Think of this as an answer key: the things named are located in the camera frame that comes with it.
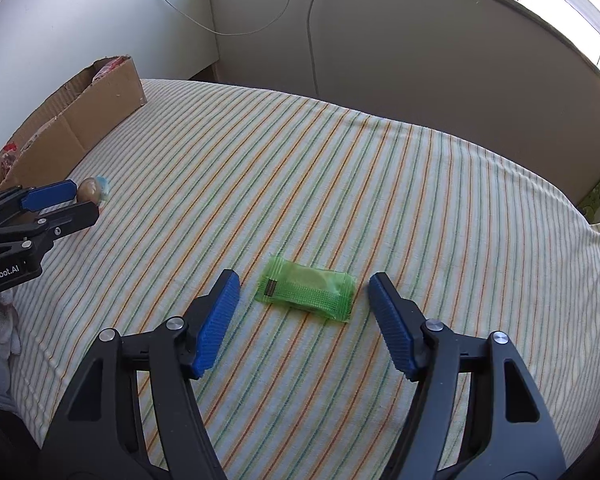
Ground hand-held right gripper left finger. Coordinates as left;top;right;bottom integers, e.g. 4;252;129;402
42;269;242;480

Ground white cabinet panel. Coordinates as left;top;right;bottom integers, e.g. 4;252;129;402
0;0;220;81

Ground white window frame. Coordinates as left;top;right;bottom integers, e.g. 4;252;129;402
500;0;600;91

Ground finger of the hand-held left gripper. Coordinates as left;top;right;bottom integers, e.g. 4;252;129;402
0;180;78;222
0;201;101;261

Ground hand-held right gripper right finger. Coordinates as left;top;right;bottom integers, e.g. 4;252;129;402
368;272;567;480

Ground round candy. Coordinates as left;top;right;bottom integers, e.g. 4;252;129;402
77;176;112;207

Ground sliced bread packet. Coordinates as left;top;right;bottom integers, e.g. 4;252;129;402
92;57;131;85

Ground striped bed sheet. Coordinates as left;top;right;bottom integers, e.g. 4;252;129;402
7;78;600;480

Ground grey cable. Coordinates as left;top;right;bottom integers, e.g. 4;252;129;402
306;0;326;98

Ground cardboard box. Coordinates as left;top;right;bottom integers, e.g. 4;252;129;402
0;54;148;198

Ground green translucent snack packet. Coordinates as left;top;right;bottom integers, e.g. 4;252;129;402
255;255;356;324

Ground red snack bag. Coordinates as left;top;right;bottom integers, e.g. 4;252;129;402
0;142;22;178

